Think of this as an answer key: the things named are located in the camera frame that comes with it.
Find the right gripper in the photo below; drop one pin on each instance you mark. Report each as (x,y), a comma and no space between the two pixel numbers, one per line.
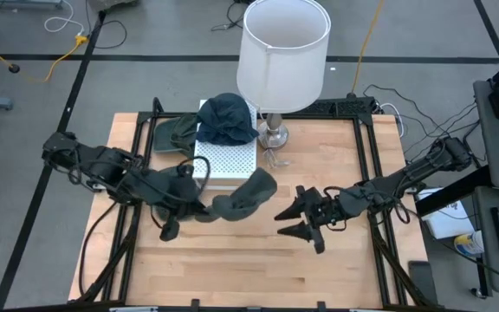
(327,210)

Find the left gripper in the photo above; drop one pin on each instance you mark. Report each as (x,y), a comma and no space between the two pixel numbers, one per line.
(176,195)

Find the dark green hat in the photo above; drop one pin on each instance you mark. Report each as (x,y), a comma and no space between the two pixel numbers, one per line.
(176,136)
(249,195)

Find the dark teal hat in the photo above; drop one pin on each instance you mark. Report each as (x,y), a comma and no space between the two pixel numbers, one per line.
(225,119)

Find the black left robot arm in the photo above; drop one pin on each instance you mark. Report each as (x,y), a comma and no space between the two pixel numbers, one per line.
(102,162)

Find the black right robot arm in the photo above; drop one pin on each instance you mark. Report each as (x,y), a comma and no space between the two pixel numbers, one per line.
(405,177)

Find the white perforated shelf riser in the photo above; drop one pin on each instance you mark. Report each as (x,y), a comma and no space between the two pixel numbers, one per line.
(228,162)

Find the silver lamp base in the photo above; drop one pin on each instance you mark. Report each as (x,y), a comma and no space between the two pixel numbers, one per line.
(273,134)

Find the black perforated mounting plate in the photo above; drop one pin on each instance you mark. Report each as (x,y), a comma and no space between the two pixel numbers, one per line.
(345,105)

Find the black tablet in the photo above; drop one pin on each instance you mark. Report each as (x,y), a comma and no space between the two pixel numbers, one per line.
(423,279)

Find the white paper box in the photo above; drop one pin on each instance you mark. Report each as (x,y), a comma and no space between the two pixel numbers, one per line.
(446,221)

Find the black desk beam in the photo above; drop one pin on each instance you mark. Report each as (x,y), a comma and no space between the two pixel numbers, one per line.
(449,197)

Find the white lamp shade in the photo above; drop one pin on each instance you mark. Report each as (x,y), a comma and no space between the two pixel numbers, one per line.
(284,65)

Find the wipes canister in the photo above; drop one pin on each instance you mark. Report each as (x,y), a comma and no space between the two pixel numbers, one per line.
(468,243)

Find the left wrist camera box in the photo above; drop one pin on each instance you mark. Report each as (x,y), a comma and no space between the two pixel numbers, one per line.
(184,171)

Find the black aluminium frame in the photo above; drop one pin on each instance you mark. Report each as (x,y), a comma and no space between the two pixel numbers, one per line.
(319,115)

